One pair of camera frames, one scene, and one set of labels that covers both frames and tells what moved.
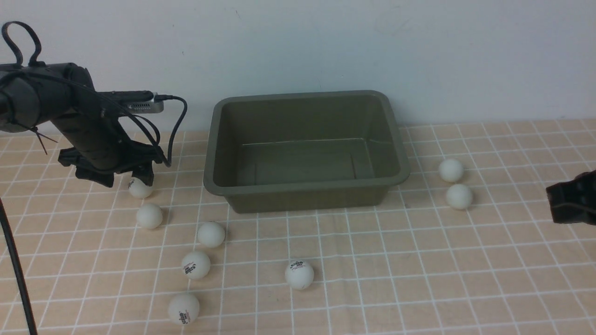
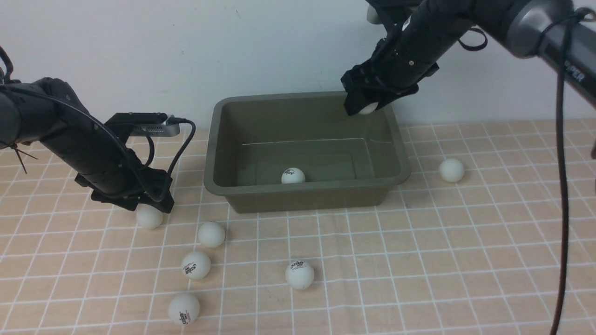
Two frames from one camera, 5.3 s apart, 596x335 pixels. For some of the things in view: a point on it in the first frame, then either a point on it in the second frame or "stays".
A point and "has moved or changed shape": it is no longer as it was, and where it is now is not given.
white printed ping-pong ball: x=196 y=265 stays
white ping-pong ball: x=211 y=234 stays
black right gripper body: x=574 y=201 to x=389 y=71
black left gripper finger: x=144 y=172 to x=162 y=198
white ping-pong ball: x=451 y=170 stays
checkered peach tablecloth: x=466 y=246 stays
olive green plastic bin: x=281 y=152 stays
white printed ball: x=299 y=275 stays
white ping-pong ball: x=139 y=189 has moved or changed shape
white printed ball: x=183 y=308 stays
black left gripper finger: x=104 y=179 to x=131 y=205
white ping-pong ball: x=149 y=216 stays
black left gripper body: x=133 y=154 to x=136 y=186
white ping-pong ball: x=459 y=196 to x=369 y=109
